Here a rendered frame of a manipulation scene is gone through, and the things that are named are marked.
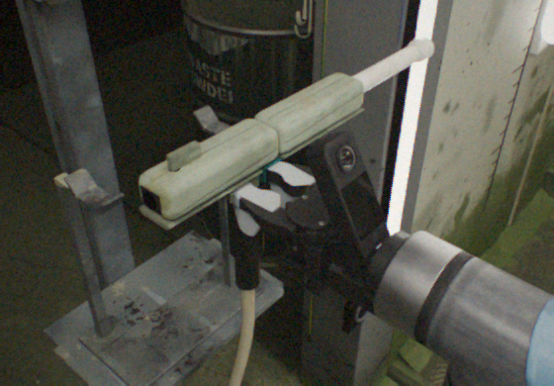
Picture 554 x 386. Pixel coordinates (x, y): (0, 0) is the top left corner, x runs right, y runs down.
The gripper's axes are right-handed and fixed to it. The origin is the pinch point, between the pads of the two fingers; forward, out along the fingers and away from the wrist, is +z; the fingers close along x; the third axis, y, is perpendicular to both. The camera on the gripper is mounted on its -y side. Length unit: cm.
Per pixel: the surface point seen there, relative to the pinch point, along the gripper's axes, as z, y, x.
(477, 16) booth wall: 8, 8, 76
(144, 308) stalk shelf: 20.5, 36.1, -2.3
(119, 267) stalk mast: 29.0, 34.0, -0.6
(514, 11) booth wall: 8, 13, 97
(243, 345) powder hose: -1.5, 26.9, -2.1
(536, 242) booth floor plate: -3, 111, 147
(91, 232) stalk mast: 30.1, 24.7, -3.3
